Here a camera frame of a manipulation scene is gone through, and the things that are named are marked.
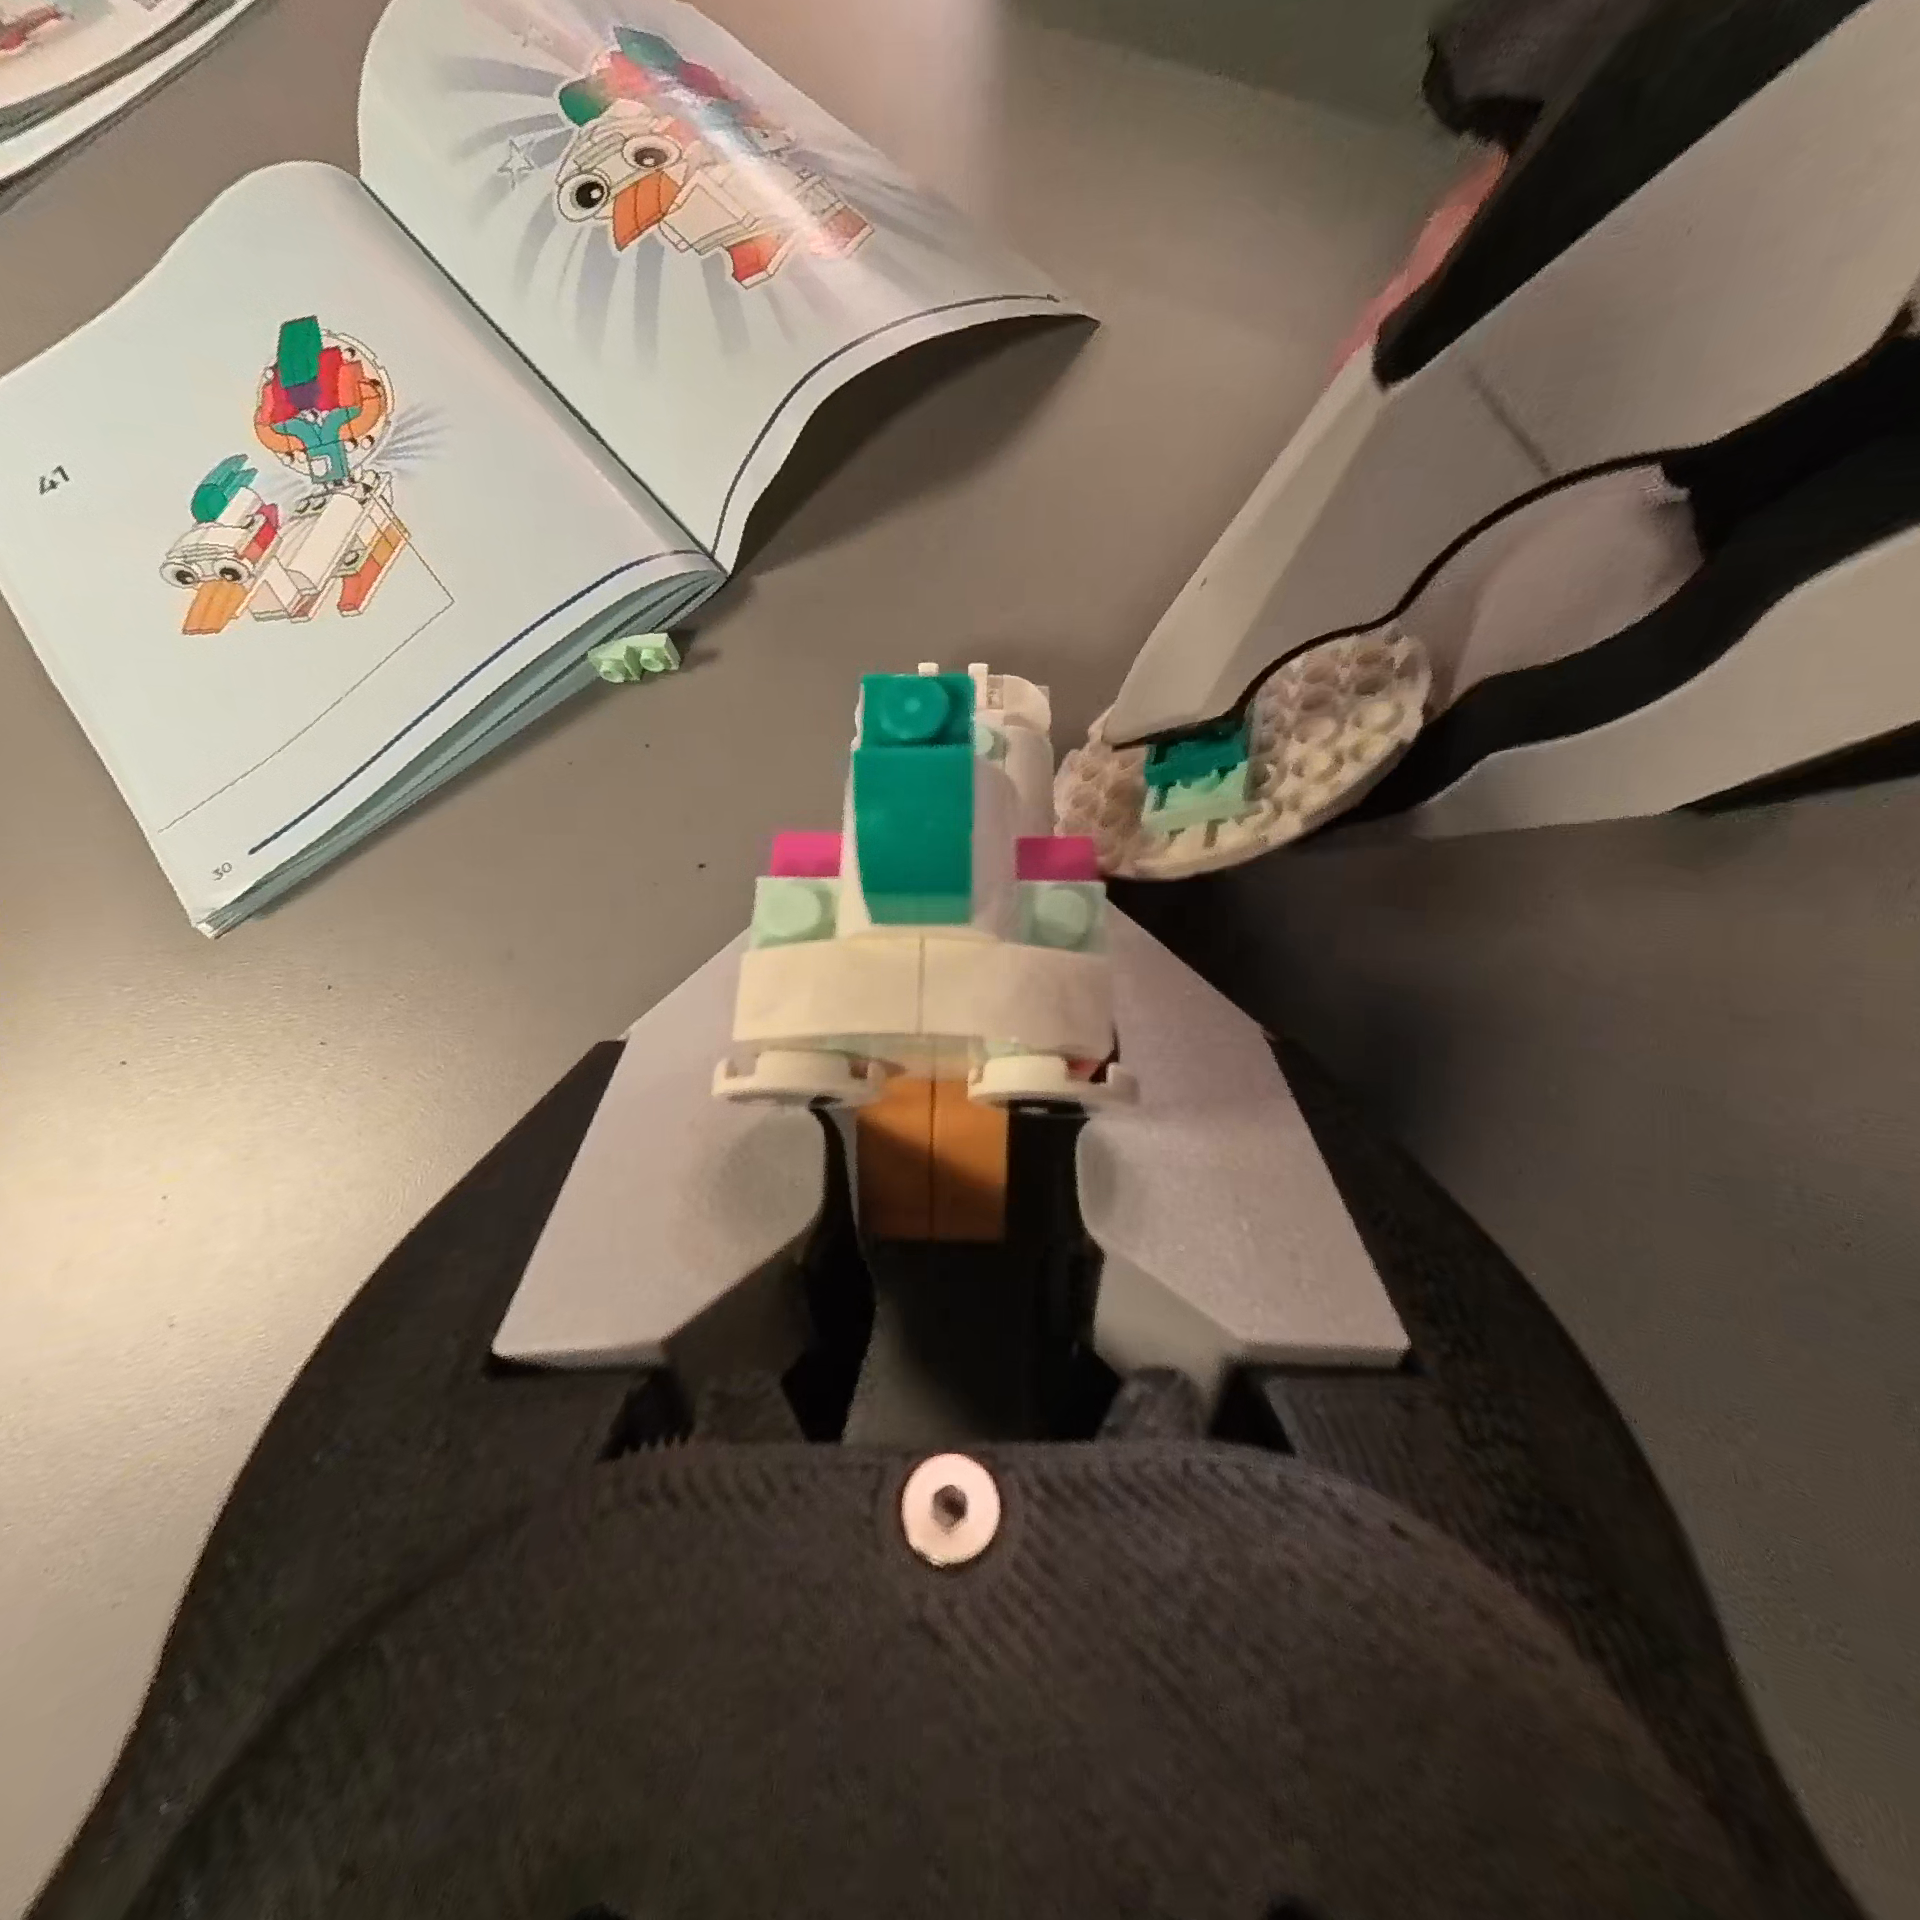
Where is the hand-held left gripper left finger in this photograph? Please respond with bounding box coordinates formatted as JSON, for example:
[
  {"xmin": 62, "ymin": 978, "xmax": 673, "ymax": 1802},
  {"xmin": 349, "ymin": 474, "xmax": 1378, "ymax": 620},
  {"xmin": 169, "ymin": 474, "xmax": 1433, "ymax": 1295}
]
[{"xmin": 490, "ymin": 958, "xmax": 881, "ymax": 1427}]

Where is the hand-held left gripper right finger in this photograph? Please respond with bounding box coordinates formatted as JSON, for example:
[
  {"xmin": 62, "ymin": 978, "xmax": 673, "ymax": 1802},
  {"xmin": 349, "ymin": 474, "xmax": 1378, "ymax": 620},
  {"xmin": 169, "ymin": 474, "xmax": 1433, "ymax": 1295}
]
[{"xmin": 1032, "ymin": 955, "xmax": 1420, "ymax": 1382}]

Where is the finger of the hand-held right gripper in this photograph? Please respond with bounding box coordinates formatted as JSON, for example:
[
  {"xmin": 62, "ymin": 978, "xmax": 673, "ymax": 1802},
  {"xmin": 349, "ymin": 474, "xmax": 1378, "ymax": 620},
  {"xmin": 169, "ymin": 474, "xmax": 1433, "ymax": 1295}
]
[
  {"xmin": 1101, "ymin": 87, "xmax": 1920, "ymax": 744},
  {"xmin": 1394, "ymin": 461, "xmax": 1920, "ymax": 845}
]

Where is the round colourful lego tail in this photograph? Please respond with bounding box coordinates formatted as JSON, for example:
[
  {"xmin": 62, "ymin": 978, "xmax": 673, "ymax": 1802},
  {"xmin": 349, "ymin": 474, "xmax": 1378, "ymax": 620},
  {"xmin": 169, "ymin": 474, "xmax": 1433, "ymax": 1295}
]
[{"xmin": 1055, "ymin": 620, "xmax": 1433, "ymax": 879}]

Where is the white lego bird body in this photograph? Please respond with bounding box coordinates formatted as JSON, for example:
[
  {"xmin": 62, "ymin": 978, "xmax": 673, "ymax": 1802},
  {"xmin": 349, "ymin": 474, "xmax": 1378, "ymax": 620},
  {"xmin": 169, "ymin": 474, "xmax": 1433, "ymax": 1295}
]
[{"xmin": 710, "ymin": 658, "xmax": 1124, "ymax": 1248}]

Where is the open lego instruction booklet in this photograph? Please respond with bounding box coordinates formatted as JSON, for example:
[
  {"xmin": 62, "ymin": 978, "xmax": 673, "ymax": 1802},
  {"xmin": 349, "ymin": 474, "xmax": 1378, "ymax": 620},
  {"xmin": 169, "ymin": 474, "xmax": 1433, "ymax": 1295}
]
[{"xmin": 0, "ymin": 0, "xmax": 1105, "ymax": 939}]

